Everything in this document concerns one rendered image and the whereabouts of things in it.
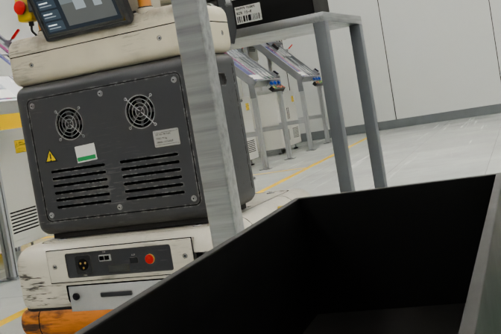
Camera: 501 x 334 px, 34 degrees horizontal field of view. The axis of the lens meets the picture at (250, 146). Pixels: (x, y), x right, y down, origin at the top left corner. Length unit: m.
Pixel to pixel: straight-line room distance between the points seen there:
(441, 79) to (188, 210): 7.69
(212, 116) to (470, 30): 8.69
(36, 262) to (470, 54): 7.77
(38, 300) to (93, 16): 0.73
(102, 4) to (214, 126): 1.19
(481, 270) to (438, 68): 9.17
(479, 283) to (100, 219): 1.81
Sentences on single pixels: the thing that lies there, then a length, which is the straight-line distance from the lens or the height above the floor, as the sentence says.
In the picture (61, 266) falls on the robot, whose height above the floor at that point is 0.23.
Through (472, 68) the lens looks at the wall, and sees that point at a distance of 9.50.
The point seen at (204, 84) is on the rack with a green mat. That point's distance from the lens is 0.86.
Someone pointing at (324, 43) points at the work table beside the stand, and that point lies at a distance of 2.65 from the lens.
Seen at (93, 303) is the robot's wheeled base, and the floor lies 0.13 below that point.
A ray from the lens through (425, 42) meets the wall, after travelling 9.54.
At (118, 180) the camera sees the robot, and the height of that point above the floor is 0.42.
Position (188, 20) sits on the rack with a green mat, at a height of 0.64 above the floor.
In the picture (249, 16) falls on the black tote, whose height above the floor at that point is 0.84.
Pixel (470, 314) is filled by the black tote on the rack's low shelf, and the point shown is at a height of 0.46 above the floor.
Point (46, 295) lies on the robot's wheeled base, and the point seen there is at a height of 0.16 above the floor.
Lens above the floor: 0.55
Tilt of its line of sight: 3 degrees down
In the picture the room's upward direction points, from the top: 9 degrees counter-clockwise
